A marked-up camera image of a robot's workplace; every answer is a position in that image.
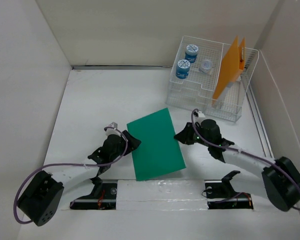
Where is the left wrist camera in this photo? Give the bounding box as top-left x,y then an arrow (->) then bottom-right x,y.
104,122 -> 120,136

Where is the small clear tape roll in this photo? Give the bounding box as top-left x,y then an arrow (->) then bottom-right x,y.
198,59 -> 213,75

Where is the green notebook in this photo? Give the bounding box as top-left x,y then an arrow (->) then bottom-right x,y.
127,108 -> 186,181

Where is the blue tape roll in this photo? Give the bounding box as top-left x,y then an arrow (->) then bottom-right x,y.
175,59 -> 191,79
184,44 -> 199,64

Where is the orange notebook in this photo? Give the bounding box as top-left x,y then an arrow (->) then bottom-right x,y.
212,36 -> 246,105

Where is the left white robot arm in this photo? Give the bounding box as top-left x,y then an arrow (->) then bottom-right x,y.
13,126 -> 142,227

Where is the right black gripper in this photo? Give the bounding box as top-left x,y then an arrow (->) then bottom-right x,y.
173,122 -> 211,147

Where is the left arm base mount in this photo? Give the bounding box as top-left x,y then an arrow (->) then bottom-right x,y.
69,177 -> 118,211

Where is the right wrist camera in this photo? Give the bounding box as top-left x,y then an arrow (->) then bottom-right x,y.
193,109 -> 206,119

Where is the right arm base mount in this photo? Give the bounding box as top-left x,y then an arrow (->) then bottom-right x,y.
201,170 -> 254,210

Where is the white wire rack organizer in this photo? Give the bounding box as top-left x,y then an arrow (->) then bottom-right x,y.
166,36 -> 259,123

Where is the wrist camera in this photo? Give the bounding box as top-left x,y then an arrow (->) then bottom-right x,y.
104,122 -> 120,136
193,109 -> 206,119

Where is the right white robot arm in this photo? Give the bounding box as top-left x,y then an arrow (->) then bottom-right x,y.
174,119 -> 300,212

